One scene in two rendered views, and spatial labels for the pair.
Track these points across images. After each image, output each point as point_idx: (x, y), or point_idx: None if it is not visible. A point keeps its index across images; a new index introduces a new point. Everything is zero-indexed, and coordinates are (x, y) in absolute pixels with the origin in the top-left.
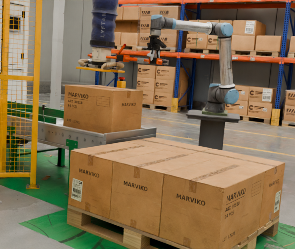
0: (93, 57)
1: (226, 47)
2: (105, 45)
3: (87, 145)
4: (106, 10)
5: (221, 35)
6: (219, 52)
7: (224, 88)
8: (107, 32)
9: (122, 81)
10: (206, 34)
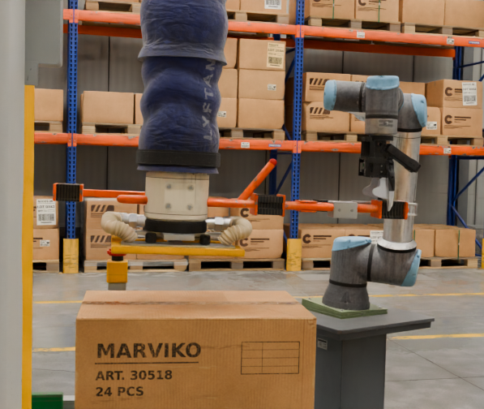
0: (170, 207)
1: (417, 152)
2: (216, 165)
3: None
4: (219, 52)
5: (412, 126)
6: (398, 165)
7: (406, 250)
8: (215, 122)
9: (126, 261)
10: (364, 120)
